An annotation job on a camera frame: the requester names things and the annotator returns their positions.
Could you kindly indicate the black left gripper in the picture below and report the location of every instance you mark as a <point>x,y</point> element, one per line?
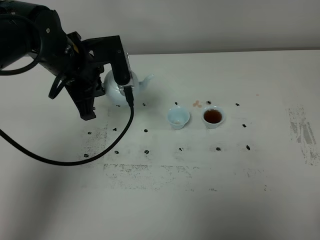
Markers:
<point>81,67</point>

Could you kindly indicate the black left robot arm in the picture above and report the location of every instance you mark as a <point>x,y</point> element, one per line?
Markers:
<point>32,30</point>

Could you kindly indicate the left light blue teacup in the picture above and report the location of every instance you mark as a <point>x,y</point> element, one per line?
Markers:
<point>178,117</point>

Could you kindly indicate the light blue teacup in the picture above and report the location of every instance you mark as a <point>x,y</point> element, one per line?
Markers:
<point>213,116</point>
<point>178,117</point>

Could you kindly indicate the right light blue teacup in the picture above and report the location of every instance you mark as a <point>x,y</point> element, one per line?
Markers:
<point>213,116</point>

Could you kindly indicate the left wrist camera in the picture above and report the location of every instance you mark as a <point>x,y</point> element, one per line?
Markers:
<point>110,50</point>

